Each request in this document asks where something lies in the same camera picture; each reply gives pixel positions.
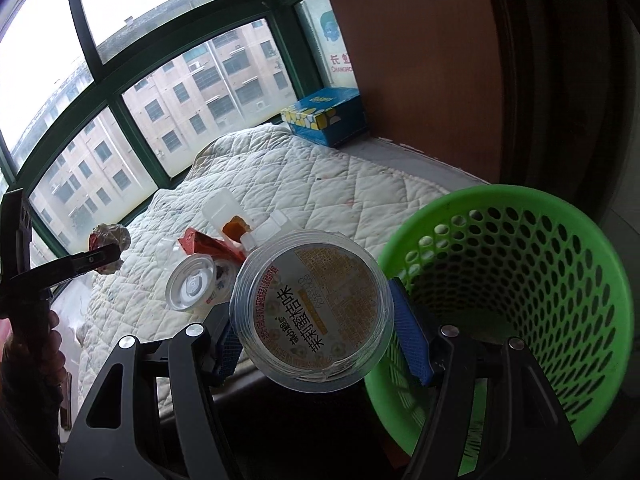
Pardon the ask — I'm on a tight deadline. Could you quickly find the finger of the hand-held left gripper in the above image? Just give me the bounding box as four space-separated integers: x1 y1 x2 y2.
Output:
12 246 123 287

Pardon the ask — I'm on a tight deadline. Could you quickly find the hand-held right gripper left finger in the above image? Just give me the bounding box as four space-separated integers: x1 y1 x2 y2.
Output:
59 302 251 480

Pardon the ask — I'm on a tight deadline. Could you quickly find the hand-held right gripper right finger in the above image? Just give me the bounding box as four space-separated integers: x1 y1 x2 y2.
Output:
387 276 593 480

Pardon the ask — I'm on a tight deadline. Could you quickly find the white paper ball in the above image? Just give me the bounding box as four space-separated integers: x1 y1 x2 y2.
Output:
89 222 131 276

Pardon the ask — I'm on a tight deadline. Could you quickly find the white printed wrapper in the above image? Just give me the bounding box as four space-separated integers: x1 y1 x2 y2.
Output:
202 260 240 307

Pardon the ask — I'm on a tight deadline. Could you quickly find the clear plastic cup printed seal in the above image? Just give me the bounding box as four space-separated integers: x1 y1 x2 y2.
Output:
229 230 396 393

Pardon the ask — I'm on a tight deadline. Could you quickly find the red snack wrapper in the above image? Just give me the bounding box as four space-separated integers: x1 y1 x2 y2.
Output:
177 227 246 263

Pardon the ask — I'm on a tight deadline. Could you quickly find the translucent plastic container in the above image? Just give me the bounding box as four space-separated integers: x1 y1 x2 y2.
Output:
202 190 251 235
240 210 292 252

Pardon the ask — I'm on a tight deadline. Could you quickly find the green plastic perforated basket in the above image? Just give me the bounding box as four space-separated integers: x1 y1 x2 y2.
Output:
364 185 635 478

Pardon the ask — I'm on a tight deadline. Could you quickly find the person's left forearm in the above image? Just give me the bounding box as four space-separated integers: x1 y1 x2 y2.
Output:
0 375 66 466

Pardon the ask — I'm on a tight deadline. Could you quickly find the person's left hand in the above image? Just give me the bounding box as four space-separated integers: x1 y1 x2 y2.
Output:
0 307 68 393

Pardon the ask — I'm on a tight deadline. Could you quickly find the orange plastic cap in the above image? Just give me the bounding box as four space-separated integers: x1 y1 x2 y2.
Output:
222 215 250 239

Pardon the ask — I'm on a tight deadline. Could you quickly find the white quilted mat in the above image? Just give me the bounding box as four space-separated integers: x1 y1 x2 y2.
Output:
77 124 453 418

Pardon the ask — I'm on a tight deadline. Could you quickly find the blue and yellow tissue box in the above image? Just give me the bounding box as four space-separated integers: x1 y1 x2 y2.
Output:
280 87 370 148

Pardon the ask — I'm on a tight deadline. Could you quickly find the apartment building outside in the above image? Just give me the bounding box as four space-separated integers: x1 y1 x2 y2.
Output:
10 17 301 251

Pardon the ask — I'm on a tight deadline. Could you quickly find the brown wooden panel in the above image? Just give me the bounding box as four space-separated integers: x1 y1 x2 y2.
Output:
315 0 506 186

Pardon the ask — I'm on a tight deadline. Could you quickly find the window sticker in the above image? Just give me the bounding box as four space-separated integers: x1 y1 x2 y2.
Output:
317 7 357 86

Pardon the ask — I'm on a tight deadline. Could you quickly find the green window frame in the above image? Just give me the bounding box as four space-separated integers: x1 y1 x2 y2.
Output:
0 0 361 271

